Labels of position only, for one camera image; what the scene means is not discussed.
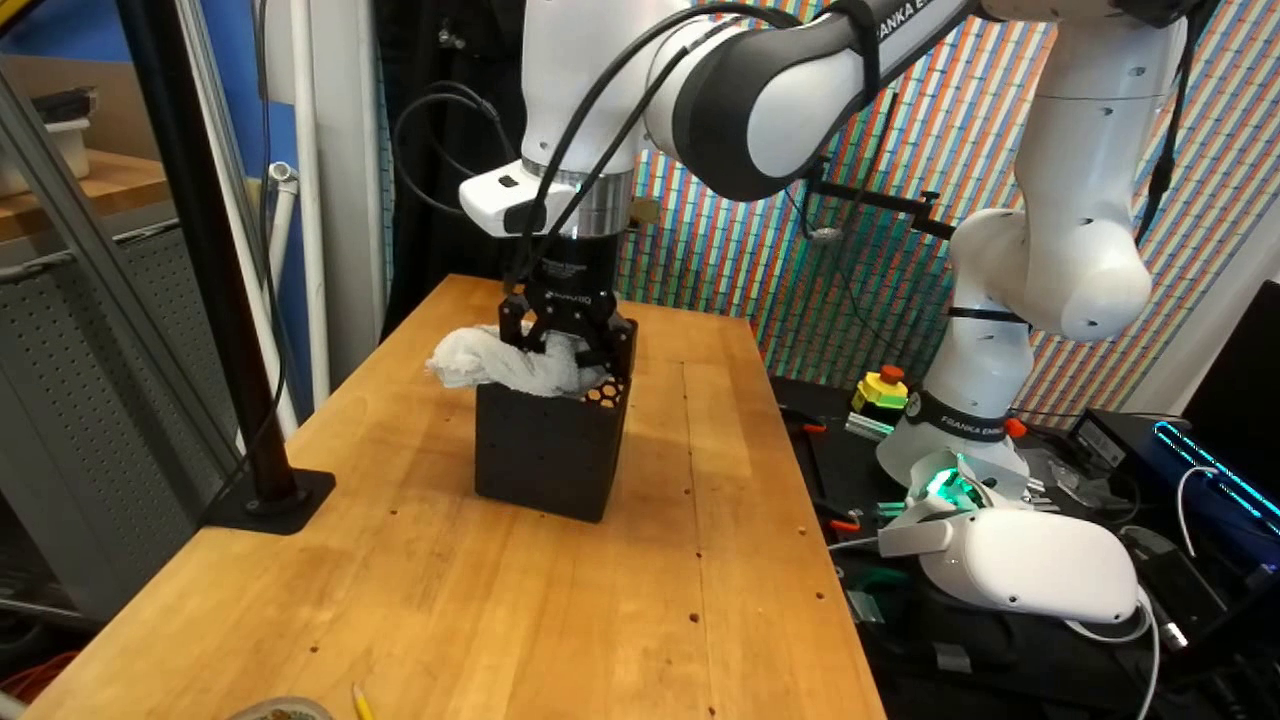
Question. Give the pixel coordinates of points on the white terry cloth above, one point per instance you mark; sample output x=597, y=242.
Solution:
x=469, y=358

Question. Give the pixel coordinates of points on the black vertical pole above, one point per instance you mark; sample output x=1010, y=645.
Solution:
x=173, y=111

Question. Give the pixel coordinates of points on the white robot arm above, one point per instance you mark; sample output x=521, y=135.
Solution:
x=754, y=99

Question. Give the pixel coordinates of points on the red yellow emergency stop button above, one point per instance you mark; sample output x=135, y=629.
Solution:
x=881, y=388

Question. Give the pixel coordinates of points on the white VR headset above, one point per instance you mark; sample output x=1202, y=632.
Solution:
x=1002, y=552

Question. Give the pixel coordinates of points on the black perforated box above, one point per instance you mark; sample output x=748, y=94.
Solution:
x=555, y=452

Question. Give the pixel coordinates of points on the black pole base plate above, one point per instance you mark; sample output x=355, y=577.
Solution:
x=246, y=504

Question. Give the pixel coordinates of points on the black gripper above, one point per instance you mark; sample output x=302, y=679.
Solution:
x=563, y=285

